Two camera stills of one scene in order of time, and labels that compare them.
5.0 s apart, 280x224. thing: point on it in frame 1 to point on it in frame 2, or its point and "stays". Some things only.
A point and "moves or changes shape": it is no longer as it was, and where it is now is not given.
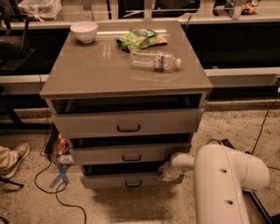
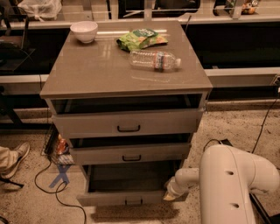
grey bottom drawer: [123, 179] moves or changes shape
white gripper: [171, 169] to [175, 189]
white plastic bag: [42, 10] stays
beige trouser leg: [7, 157] stays
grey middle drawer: [126, 153] stays
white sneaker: [22, 149] stays
